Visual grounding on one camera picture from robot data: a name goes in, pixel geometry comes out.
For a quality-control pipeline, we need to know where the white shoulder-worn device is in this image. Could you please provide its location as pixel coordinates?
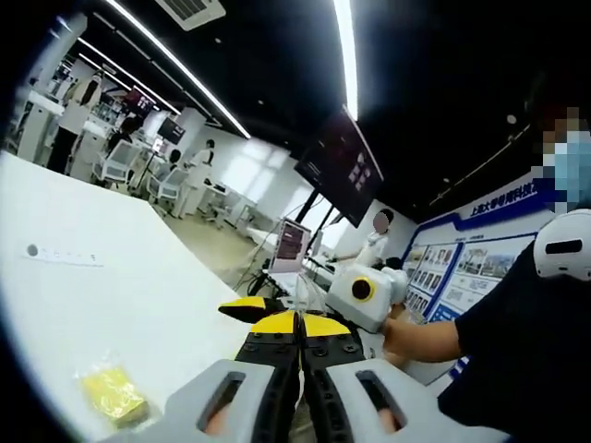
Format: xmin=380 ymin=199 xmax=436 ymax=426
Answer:
xmin=534 ymin=209 xmax=591 ymax=282

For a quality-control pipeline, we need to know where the long ceiling light strip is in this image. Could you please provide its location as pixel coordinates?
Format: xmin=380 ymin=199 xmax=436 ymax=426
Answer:
xmin=103 ymin=0 xmax=253 ymax=140

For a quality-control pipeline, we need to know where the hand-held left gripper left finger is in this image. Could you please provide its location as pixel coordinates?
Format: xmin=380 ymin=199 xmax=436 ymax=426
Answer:
xmin=99 ymin=309 xmax=302 ymax=443

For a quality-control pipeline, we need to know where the ceiling air conditioner vent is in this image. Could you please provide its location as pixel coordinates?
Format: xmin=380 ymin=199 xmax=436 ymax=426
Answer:
xmin=153 ymin=0 xmax=228 ymax=32

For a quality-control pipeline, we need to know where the yellow rectangular silicone block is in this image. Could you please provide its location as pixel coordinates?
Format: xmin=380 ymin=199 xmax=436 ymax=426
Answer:
xmin=80 ymin=365 xmax=151 ymax=429

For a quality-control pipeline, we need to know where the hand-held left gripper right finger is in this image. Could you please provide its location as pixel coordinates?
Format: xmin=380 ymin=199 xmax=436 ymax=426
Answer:
xmin=298 ymin=312 xmax=512 ymax=443

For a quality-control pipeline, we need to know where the large black hanging screen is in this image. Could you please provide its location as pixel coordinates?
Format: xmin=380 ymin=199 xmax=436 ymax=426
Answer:
xmin=293 ymin=107 xmax=386 ymax=229

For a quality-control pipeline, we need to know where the person's right hand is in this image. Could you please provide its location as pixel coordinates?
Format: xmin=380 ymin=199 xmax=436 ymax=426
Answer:
xmin=381 ymin=305 xmax=419 ymax=368

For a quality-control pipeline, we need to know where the person's dark shirt torso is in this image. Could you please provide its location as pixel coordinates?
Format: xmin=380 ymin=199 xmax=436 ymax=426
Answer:
xmin=436 ymin=229 xmax=591 ymax=443

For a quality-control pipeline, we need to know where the wide ceiling light strip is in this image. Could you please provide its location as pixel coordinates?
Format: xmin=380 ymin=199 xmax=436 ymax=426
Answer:
xmin=332 ymin=0 xmax=361 ymax=123

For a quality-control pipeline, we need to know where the pink screen monitor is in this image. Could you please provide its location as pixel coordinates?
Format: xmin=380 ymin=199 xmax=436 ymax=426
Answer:
xmin=271 ymin=218 xmax=312 ymax=275

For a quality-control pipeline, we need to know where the clear plastic bag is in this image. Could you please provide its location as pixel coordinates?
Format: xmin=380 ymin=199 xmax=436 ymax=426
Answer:
xmin=70 ymin=350 xmax=156 ymax=433
xmin=290 ymin=270 xmax=327 ymax=319

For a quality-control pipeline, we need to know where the dark red wall screen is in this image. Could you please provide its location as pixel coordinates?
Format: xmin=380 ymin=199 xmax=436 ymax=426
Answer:
xmin=122 ymin=86 xmax=158 ymax=113
xmin=155 ymin=116 xmax=187 ymax=146

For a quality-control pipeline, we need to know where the white office chair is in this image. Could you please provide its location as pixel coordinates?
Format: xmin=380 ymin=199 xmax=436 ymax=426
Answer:
xmin=151 ymin=166 xmax=191 ymax=210
xmin=98 ymin=139 xmax=140 ymax=186

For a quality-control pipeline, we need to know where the blue white wall poster board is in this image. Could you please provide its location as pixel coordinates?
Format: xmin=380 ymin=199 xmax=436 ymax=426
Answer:
xmin=399 ymin=173 xmax=558 ymax=325

